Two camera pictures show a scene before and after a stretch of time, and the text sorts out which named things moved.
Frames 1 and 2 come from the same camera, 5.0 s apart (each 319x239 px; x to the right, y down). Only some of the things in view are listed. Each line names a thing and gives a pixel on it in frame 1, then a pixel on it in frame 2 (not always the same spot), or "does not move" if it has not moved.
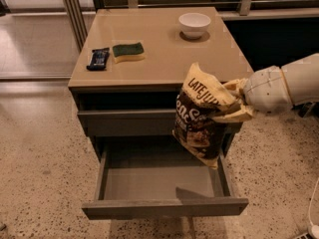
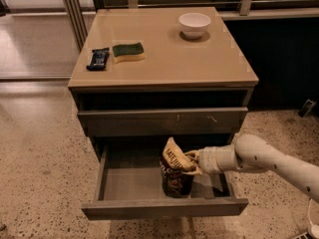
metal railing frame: (77, 0) does not move
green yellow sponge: (128, 52) does not move
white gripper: (265, 88) → (208, 160)
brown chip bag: (197, 128) → (173, 163)
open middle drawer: (146, 180) does not move
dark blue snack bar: (99, 59) does not move
